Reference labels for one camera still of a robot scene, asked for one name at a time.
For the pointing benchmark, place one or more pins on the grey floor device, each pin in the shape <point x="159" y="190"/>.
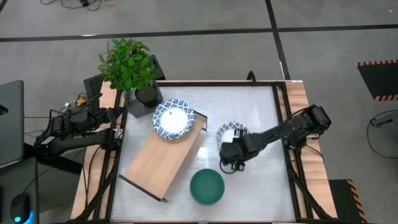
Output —
<point x="384" y="119"/>

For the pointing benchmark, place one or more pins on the black computer mouse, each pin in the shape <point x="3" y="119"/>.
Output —
<point x="20" y="207"/>

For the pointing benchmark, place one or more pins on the black aluminium table frame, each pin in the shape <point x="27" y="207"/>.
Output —
<point x="217" y="83"/>

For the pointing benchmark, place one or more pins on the small black hazard-striped mat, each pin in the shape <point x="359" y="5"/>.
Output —
<point x="343" y="199"/>

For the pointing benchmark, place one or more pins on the blue patterned paper bowl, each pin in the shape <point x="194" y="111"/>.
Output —
<point x="225" y="130"/>
<point x="173" y="119"/>

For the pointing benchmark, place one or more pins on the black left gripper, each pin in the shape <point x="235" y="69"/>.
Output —
<point x="98" y="115"/>

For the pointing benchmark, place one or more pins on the yellow connector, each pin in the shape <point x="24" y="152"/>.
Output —
<point x="81" y="101"/>

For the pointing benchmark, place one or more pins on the black desk pad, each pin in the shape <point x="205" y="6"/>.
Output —
<point x="15" y="177"/>

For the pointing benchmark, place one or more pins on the black round plant pot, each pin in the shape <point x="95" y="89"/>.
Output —
<point x="146" y="95"/>

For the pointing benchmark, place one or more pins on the green leafy plant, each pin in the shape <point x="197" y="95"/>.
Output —
<point x="127" y="63"/>

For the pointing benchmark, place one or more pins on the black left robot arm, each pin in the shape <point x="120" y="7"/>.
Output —
<point x="77" y="141"/>

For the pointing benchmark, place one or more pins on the black curved bracket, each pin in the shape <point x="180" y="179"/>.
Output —
<point x="251" y="77"/>

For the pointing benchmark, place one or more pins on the grey square pot base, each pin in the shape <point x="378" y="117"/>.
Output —
<point x="133" y="107"/>

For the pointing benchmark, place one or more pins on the large black hazard-striped mat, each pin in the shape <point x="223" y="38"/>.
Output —
<point x="381" y="79"/>

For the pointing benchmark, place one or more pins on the black power adapter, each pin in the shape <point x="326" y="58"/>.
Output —
<point x="84" y="2"/>

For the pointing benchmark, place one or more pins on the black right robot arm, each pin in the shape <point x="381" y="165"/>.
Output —
<point x="289" y="127"/>

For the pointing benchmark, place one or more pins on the green plastic bowl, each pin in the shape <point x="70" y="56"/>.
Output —
<point x="207" y="186"/>

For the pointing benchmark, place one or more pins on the grey laptop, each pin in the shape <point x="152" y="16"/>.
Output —
<point x="12" y="130"/>

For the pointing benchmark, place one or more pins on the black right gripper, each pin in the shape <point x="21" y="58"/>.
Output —
<point x="233" y="152"/>

